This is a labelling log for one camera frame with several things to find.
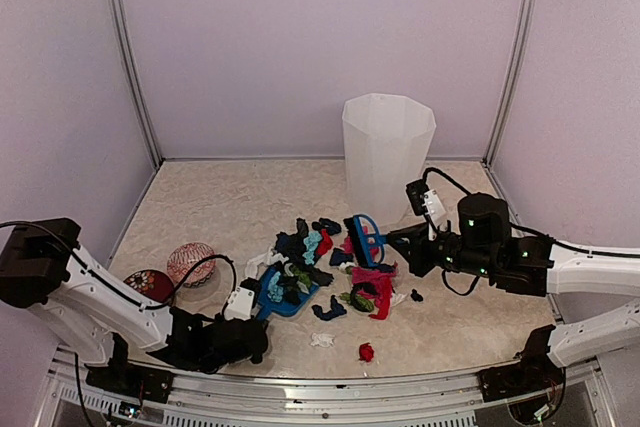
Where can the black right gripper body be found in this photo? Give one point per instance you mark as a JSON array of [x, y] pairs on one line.
[[469, 260]]

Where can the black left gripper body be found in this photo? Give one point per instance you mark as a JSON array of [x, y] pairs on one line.
[[210, 367]]

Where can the blue dustpan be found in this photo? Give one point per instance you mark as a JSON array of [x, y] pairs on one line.
[[284, 309]]

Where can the blue hand brush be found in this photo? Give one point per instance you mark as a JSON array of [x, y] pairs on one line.
[[368, 243]]

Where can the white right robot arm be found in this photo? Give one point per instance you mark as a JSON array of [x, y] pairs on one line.
[[538, 265]]

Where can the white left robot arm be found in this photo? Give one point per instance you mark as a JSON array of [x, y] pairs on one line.
[[46, 271]]

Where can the dark red floral bowl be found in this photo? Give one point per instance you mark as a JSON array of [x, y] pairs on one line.
[[152, 284]]

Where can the red white patterned bowl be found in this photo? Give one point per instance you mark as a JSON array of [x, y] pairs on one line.
[[182, 259]]

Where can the cyan paper scrap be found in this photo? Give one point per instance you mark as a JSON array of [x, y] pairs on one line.
[[275, 292]]

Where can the white crumpled paper scrap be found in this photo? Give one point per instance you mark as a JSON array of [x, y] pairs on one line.
[[322, 340]]

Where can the green black paper scrap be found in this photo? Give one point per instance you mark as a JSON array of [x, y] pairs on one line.
[[357, 300]]

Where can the white translucent plastic bin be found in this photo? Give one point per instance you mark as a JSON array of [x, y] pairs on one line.
[[386, 142]]

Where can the navy curled paper scrap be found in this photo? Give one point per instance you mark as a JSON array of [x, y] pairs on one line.
[[335, 310]]

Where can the red paper scrap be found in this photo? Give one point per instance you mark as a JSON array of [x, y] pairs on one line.
[[325, 244]]

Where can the small red paper ball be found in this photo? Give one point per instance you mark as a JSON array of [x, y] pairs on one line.
[[366, 352]]

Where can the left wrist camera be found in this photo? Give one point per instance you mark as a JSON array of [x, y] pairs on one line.
[[239, 304]]

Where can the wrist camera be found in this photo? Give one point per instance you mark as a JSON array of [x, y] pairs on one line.
[[239, 304], [426, 202]]

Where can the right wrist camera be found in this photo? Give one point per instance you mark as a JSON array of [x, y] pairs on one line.
[[426, 202]]

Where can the aluminium front rail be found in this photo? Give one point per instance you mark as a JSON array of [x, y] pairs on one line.
[[444, 399]]

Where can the aluminium corner post right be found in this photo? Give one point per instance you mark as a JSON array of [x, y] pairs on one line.
[[508, 91]]

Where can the aluminium corner post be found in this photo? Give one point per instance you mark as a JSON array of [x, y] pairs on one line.
[[508, 91], [132, 77]]

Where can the aluminium corner post left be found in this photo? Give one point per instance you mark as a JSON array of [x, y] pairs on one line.
[[132, 77]]

